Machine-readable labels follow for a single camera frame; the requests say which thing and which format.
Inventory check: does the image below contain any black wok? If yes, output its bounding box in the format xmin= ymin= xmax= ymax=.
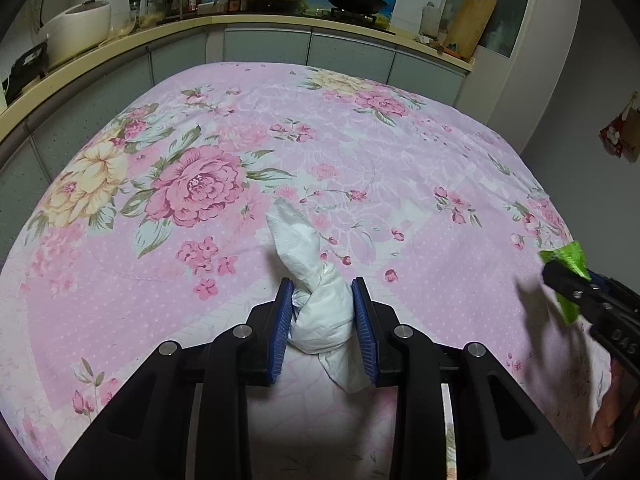
xmin=328 ymin=0 xmax=387 ymax=15

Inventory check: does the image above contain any person's right hand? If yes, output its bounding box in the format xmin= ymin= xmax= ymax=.
xmin=589 ymin=359 xmax=636 ymax=454

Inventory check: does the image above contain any hanging red cloth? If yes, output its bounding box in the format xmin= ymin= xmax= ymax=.
xmin=599 ymin=104 xmax=631 ymax=157

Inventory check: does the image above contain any green snack wrapper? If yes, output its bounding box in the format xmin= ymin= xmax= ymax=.
xmin=538 ymin=240 xmax=591 ymax=324

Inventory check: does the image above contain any hanging brown board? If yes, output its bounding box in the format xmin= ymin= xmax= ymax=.
xmin=620 ymin=108 xmax=640 ymax=162

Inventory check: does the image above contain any pink floral tablecloth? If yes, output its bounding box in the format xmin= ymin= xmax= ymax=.
xmin=1 ymin=63 xmax=610 ymax=479

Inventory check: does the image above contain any black countertop appliance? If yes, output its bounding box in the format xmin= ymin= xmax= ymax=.
xmin=2 ymin=41 xmax=49 ymax=105

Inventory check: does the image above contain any wooden cutting board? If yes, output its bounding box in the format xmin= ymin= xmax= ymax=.
xmin=444 ymin=0 xmax=498 ymax=61

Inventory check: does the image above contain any white rice cooker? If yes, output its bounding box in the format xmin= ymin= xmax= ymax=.
xmin=37 ymin=0 xmax=111 ymax=70

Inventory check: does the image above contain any white knotted plastic bag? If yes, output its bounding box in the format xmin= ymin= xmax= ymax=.
xmin=266 ymin=198 xmax=371 ymax=393

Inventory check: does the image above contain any white plastic bottle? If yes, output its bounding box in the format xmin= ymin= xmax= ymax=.
xmin=420 ymin=1 xmax=440 ymax=38

